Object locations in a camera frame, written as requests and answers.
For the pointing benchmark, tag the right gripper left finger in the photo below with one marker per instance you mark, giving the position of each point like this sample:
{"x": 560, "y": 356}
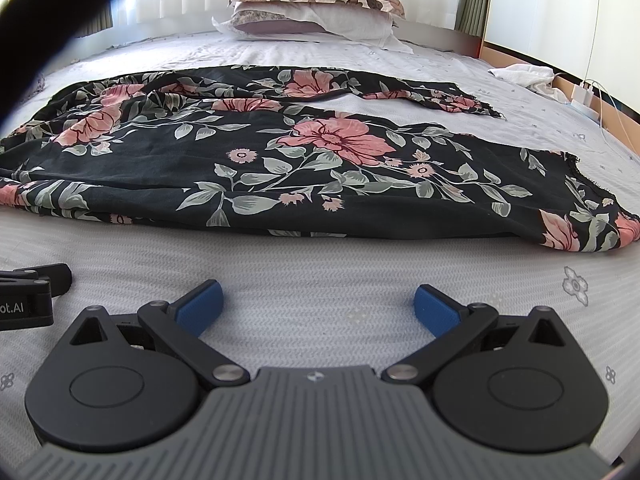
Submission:
{"x": 176, "y": 328}

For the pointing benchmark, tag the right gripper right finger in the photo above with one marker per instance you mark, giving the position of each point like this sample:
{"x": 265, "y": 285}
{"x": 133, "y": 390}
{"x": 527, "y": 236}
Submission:
{"x": 457, "y": 329}

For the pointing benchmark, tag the black floral pants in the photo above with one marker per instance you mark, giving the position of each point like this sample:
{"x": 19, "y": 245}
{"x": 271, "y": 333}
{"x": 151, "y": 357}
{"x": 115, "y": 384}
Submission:
{"x": 250, "y": 148}

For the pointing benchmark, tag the white bed sheet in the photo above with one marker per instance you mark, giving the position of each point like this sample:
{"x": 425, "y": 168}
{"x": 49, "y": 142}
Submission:
{"x": 330, "y": 302}

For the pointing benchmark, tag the white crumpled cloth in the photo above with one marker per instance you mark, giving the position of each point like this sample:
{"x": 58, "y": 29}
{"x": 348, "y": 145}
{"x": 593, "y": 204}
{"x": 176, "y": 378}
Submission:
{"x": 537, "y": 79}

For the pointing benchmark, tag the white lavender pillow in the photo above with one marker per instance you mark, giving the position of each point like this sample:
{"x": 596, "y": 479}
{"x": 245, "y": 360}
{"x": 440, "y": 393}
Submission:
{"x": 363, "y": 26}

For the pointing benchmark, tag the white charger with cable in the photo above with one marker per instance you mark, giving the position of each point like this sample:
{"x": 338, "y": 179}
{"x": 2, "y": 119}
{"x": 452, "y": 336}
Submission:
{"x": 589, "y": 98}

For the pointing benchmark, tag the wooden bed frame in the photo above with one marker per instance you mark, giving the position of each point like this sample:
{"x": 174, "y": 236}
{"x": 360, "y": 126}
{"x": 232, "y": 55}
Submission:
{"x": 447, "y": 40}

